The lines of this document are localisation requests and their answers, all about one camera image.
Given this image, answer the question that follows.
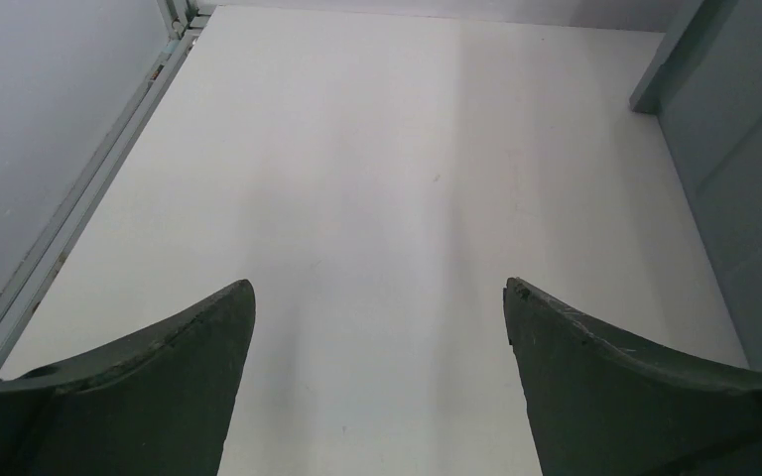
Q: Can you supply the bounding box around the left aluminium frame rail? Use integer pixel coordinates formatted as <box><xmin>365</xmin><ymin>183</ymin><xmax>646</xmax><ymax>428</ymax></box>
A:
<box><xmin>0</xmin><ymin>1</ymin><xmax>213</xmax><ymax>370</ymax></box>

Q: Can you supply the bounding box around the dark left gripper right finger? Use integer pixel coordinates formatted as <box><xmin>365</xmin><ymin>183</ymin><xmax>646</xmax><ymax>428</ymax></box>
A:
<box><xmin>503</xmin><ymin>278</ymin><xmax>762</xmax><ymax>475</ymax></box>

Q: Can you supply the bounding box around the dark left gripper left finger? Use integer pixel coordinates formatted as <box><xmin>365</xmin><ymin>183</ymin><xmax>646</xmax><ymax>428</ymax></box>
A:
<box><xmin>0</xmin><ymin>280</ymin><xmax>256</xmax><ymax>475</ymax></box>

